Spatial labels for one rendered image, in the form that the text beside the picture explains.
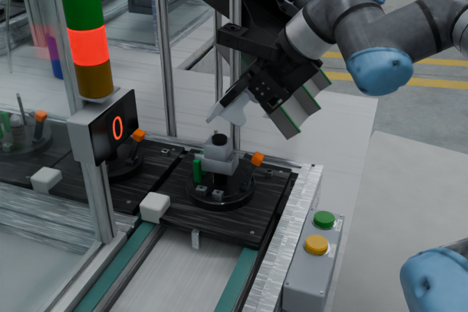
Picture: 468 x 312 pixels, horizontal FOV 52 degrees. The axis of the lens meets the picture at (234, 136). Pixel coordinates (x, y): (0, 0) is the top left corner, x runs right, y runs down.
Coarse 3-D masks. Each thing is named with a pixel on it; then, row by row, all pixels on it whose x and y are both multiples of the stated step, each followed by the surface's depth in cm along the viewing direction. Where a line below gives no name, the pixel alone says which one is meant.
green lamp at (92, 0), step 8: (64, 0) 62; (72, 0) 61; (80, 0) 61; (88, 0) 62; (96, 0) 63; (64, 8) 63; (72, 8) 62; (80, 8) 62; (88, 8) 62; (96, 8) 63; (72, 16) 62; (80, 16) 62; (88, 16) 63; (96, 16) 63; (72, 24) 63; (80, 24) 63; (88, 24) 63; (96, 24) 64
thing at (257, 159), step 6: (246, 156) 91; (252, 156) 92; (258, 156) 90; (264, 156) 91; (252, 162) 90; (258, 162) 90; (252, 168) 91; (246, 174) 93; (252, 174) 92; (246, 180) 93
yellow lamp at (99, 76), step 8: (104, 64) 67; (80, 72) 67; (88, 72) 66; (96, 72) 67; (104, 72) 68; (80, 80) 68; (88, 80) 67; (96, 80) 67; (104, 80) 68; (112, 80) 70; (80, 88) 68; (88, 88) 68; (96, 88) 68; (104, 88) 69; (112, 88) 70; (88, 96) 68; (96, 96) 68
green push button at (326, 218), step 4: (316, 212) 91; (320, 212) 91; (324, 212) 91; (328, 212) 91; (316, 216) 90; (320, 216) 90; (324, 216) 90; (328, 216) 90; (332, 216) 90; (316, 220) 90; (320, 220) 89; (324, 220) 89; (328, 220) 89; (332, 220) 89; (316, 224) 90; (320, 224) 89; (324, 224) 89; (328, 224) 89; (332, 224) 89
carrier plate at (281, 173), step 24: (192, 168) 104; (264, 168) 104; (168, 192) 97; (264, 192) 97; (168, 216) 91; (192, 216) 91; (216, 216) 91; (240, 216) 91; (264, 216) 91; (240, 240) 86
